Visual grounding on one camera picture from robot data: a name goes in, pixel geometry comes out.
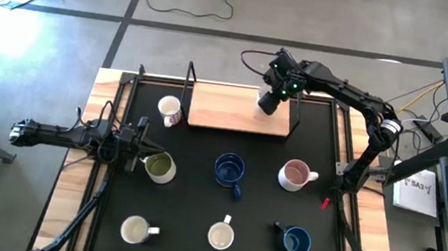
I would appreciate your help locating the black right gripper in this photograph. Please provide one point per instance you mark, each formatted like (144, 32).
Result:
(287, 84)

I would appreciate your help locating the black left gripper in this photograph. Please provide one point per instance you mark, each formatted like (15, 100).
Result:
(132, 144)

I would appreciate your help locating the white mug green interior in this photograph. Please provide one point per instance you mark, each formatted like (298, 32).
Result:
(159, 167)

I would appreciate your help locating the red white lattice mug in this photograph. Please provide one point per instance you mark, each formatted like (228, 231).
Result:
(168, 106)

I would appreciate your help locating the white mug pink interior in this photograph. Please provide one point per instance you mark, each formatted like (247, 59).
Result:
(293, 174)

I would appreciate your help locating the glossy cobalt blue mug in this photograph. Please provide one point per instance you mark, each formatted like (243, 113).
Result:
(229, 171)

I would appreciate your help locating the cream white mug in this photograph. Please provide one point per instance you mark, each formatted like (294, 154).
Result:
(134, 229)

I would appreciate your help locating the white mug blue floral print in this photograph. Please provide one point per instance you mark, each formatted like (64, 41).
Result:
(221, 236)

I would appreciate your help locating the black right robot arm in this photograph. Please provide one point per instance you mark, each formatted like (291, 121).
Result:
(348, 89)

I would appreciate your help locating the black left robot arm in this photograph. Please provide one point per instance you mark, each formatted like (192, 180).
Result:
(56, 135)

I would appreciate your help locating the black table mat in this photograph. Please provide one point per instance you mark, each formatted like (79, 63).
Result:
(196, 208)

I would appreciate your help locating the red tag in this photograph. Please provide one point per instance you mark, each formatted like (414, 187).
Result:
(325, 203)

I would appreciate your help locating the navy blue mug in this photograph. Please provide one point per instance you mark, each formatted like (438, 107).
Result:
(295, 242)

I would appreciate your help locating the black power strip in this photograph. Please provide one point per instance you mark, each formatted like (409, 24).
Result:
(427, 130)

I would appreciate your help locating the white booklet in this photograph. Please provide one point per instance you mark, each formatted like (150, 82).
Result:
(412, 200)

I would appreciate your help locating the wooden shelf black metal frame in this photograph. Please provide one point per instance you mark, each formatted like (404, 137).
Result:
(230, 109)

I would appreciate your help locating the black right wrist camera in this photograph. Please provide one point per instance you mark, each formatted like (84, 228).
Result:
(281, 61)

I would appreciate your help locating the silver bracket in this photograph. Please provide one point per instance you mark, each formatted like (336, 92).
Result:
(341, 167)

